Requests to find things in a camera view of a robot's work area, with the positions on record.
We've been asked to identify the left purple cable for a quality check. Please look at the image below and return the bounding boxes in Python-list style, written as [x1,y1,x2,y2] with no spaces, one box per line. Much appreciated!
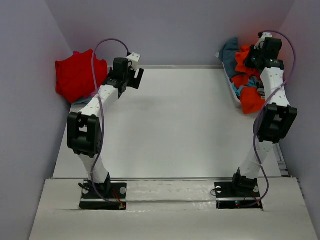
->
[90,38,131,208]

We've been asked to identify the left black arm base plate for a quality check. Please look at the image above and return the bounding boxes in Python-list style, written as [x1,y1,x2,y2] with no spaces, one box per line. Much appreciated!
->
[78,180,127,211]

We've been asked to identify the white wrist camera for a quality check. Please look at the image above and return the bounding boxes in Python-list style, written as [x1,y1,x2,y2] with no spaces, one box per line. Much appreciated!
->
[255,31,273,49]
[126,52,141,71]

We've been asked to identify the orange t-shirt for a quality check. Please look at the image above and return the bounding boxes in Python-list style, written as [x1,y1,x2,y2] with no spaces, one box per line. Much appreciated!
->
[231,45,259,89]
[240,86,265,115]

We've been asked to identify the folded light blue t-shirt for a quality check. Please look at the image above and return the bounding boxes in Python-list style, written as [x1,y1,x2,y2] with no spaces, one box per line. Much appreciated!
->
[72,96,93,105]

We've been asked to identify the grey crumpled t-shirt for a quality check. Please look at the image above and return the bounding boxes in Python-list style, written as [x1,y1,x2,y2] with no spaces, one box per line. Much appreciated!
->
[249,76,265,96]

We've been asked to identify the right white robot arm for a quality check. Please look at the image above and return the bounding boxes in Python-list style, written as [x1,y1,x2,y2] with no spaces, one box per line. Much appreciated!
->
[230,32,298,196]

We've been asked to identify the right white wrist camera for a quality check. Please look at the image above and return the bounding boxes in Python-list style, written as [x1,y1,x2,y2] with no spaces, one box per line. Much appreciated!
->
[255,31,273,49]

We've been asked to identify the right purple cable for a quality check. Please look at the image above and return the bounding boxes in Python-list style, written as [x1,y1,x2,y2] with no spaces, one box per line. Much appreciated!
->
[246,30,297,208]

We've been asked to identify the folded red t-shirt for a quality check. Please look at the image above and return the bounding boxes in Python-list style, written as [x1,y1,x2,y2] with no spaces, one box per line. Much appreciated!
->
[55,49,108,104]

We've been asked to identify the teal blue crumpled t-shirt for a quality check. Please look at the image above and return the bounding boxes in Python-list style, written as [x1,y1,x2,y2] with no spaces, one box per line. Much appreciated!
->
[219,37,240,79]

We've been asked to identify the purple cable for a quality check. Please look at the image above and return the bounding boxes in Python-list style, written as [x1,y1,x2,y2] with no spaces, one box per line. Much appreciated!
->
[246,30,297,208]
[90,38,131,208]

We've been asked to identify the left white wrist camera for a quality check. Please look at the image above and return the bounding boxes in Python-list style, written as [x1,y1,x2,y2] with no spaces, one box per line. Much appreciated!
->
[126,52,141,71]

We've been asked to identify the cyan crumpled t-shirt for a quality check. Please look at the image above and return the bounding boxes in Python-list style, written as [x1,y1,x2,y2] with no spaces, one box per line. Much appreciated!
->
[232,83,247,98]

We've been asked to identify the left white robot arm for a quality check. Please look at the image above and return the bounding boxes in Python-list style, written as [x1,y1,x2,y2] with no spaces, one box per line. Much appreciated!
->
[67,52,144,199]

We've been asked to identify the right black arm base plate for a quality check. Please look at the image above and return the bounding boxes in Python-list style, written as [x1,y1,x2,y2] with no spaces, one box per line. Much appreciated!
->
[210,181,263,210]

